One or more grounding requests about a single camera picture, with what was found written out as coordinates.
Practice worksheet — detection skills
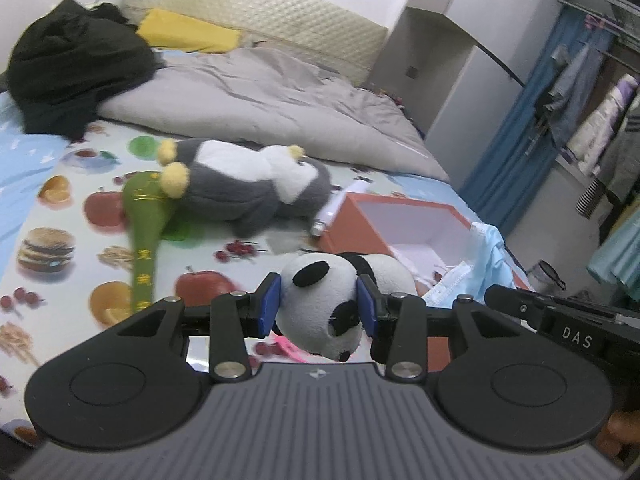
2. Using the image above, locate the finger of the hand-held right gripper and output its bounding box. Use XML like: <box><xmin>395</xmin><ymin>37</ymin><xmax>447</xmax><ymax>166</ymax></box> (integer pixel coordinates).
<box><xmin>484</xmin><ymin>284</ymin><xmax>548</xmax><ymax>332</ymax></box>

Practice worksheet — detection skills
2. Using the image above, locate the black clothing pile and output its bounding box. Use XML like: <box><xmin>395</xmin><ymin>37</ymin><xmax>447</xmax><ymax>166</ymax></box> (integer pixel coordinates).
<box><xmin>7</xmin><ymin>0</ymin><xmax>166</xmax><ymax>141</ymax></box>

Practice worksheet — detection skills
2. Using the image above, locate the blue face mask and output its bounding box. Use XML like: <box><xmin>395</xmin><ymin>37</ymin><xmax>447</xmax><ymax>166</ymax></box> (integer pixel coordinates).
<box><xmin>420</xmin><ymin>222</ymin><xmax>531</xmax><ymax>311</ymax></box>

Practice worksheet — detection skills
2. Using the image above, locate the green plush hammer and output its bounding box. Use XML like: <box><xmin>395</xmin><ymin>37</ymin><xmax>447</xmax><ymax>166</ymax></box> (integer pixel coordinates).
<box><xmin>122</xmin><ymin>170</ymin><xmax>176</xmax><ymax>317</ymax></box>

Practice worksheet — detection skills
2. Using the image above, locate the hanging white jacket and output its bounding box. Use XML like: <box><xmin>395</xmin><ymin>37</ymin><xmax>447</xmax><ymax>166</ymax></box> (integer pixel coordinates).
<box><xmin>567</xmin><ymin>75</ymin><xmax>638</xmax><ymax>177</ymax></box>

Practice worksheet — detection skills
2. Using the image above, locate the cream quilted headboard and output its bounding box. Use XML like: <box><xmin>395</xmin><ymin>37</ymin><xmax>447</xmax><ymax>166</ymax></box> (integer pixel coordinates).
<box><xmin>122</xmin><ymin>0</ymin><xmax>390</xmax><ymax>88</ymax></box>

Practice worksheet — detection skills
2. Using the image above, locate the white wardrobe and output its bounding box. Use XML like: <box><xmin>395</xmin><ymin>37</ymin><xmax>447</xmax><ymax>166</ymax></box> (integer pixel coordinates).
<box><xmin>367</xmin><ymin>0</ymin><xmax>566</xmax><ymax>142</ymax></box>

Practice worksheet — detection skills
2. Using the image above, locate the teal cloth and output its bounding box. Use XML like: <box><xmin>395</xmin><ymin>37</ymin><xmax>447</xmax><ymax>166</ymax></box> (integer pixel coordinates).
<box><xmin>587</xmin><ymin>220</ymin><xmax>640</xmax><ymax>304</ymax></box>

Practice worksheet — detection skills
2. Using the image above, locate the metal clothes rail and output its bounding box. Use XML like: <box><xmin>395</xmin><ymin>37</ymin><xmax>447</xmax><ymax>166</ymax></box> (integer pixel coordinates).
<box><xmin>560</xmin><ymin>0</ymin><xmax>640</xmax><ymax>32</ymax></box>

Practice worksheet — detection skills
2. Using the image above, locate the food printed bed sheet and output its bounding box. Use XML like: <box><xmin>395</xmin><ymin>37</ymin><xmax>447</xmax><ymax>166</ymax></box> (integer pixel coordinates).
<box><xmin>0</xmin><ymin>120</ymin><xmax>481</xmax><ymax>441</ymax></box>

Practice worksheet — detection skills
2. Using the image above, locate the white tube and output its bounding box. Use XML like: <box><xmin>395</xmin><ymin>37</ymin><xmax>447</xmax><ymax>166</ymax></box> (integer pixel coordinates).
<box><xmin>310</xmin><ymin>182</ymin><xmax>371</xmax><ymax>237</ymax></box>

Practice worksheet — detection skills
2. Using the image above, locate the person's right hand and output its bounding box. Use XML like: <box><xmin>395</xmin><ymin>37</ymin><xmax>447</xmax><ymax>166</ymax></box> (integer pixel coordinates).
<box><xmin>596</xmin><ymin>400</ymin><xmax>640</xmax><ymax>457</ymax></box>

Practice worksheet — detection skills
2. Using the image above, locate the hanging denim clothing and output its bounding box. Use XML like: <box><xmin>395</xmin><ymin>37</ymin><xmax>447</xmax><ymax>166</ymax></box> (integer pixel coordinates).
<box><xmin>547</xmin><ymin>42</ymin><xmax>603</xmax><ymax>147</ymax></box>

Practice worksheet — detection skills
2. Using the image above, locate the yellow pillow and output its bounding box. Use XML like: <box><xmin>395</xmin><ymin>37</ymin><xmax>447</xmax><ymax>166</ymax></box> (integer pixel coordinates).
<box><xmin>135</xmin><ymin>7</ymin><xmax>243</xmax><ymax>55</ymax></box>

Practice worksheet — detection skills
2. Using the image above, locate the grey white penguin plush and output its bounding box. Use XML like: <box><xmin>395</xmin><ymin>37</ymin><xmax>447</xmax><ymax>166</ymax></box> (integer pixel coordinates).
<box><xmin>157</xmin><ymin>137</ymin><xmax>333</xmax><ymax>238</ymax></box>

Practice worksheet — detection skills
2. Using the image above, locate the pink plastic strip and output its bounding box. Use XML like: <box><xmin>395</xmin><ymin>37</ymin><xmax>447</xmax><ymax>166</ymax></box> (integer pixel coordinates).
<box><xmin>270</xmin><ymin>332</ymin><xmax>311</xmax><ymax>365</ymax></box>

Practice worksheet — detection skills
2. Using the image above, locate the striped hanging garment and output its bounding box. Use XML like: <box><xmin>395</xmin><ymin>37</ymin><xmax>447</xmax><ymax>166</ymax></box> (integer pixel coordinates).
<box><xmin>575</xmin><ymin>180</ymin><xmax>607</xmax><ymax>219</ymax></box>

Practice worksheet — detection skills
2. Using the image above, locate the panda plush toy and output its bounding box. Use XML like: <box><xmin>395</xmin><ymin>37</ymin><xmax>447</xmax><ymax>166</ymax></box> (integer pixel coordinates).
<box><xmin>272</xmin><ymin>252</ymin><xmax>418</xmax><ymax>363</ymax></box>

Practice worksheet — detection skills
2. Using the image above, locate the blue star blanket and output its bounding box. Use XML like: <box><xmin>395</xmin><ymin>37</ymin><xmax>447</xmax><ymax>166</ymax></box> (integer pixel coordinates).
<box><xmin>0</xmin><ymin>90</ymin><xmax>68</xmax><ymax>281</ymax></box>

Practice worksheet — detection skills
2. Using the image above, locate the blue curtain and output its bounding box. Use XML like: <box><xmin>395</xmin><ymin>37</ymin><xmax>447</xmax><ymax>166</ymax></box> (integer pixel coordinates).
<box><xmin>457</xmin><ymin>10</ymin><xmax>616</xmax><ymax>237</ymax></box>

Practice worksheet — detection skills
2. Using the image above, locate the orange cardboard box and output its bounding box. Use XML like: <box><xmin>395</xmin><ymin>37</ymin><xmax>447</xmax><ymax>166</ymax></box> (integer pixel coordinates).
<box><xmin>315</xmin><ymin>192</ymin><xmax>531</xmax><ymax>376</ymax></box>

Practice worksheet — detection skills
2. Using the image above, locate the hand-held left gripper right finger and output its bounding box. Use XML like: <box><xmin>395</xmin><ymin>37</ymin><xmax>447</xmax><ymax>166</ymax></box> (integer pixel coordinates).
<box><xmin>356</xmin><ymin>275</ymin><xmax>522</xmax><ymax>381</ymax></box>

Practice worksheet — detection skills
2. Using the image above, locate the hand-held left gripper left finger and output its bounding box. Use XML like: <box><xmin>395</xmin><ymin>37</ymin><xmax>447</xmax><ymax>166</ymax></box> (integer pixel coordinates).
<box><xmin>115</xmin><ymin>272</ymin><xmax>283</xmax><ymax>382</ymax></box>

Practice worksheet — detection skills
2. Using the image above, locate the grey duvet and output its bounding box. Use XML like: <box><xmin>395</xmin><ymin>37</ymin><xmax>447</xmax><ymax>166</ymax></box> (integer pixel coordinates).
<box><xmin>97</xmin><ymin>47</ymin><xmax>451</xmax><ymax>181</ymax></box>

